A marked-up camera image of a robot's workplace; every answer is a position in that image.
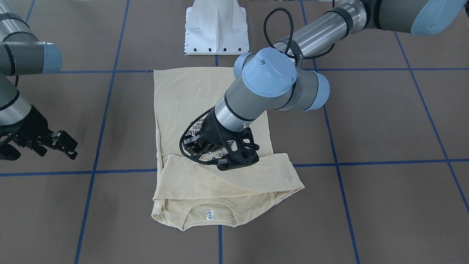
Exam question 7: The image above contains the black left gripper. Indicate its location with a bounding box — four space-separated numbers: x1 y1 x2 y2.
183 107 259 171

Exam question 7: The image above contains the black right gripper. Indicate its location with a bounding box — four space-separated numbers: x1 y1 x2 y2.
0 106 78 160

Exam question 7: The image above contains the cream printed long-sleeve shirt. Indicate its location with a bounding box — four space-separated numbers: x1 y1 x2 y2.
151 67 304 231

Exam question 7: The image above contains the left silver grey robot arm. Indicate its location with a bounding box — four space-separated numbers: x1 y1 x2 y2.
178 0 467 171

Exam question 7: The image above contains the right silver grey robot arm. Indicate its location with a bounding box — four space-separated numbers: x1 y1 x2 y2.
0 0 78 161

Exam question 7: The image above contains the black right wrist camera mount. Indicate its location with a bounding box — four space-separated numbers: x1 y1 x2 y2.
0 126 21 161

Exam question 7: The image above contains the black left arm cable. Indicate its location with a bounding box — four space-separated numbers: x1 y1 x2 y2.
263 7 336 61

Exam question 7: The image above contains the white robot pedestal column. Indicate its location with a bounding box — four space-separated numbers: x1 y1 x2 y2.
184 0 250 55

